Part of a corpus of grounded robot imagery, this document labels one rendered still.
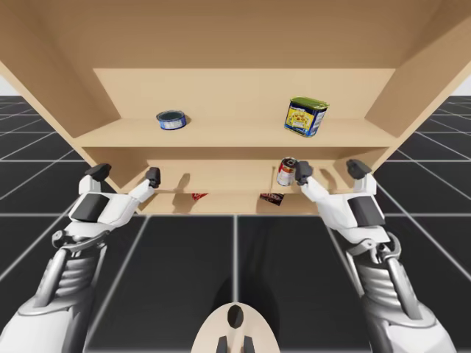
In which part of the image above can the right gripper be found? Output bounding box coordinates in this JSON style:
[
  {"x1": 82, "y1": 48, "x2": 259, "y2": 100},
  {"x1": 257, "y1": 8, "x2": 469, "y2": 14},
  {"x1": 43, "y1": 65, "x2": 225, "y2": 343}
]
[{"x1": 294, "y1": 159, "x2": 387, "y2": 243}]

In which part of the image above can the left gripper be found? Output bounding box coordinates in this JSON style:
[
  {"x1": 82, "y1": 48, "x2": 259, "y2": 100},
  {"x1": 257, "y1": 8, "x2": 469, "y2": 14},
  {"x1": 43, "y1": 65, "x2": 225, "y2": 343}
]
[{"x1": 68, "y1": 163, "x2": 161, "y2": 227}]

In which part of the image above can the red and white can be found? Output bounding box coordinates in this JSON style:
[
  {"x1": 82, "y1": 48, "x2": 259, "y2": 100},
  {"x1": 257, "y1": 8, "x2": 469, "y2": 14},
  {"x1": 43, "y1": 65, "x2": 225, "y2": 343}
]
[{"x1": 276, "y1": 157, "x2": 300, "y2": 188}]

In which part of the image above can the green and blue rectangular can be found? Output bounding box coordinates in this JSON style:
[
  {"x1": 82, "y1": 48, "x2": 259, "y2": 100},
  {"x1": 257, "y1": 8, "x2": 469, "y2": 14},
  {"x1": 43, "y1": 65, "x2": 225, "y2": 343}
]
[{"x1": 283, "y1": 96, "x2": 330, "y2": 138}]

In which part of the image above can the blue flat can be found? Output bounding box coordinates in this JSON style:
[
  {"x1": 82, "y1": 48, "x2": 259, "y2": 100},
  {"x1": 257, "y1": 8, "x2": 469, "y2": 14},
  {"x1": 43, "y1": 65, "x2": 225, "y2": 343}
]
[{"x1": 156, "y1": 110, "x2": 187, "y2": 131}]

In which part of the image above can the pale wooden shelf unit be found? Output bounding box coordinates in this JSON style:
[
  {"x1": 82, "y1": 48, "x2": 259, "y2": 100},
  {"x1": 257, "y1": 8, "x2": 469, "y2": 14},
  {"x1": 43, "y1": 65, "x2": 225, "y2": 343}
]
[{"x1": 0, "y1": 0, "x2": 471, "y2": 216}]

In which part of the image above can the tan robot part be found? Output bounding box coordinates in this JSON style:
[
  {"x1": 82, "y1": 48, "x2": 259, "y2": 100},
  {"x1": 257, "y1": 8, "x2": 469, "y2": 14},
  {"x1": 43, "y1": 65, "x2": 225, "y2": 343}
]
[{"x1": 191, "y1": 302, "x2": 280, "y2": 353}]

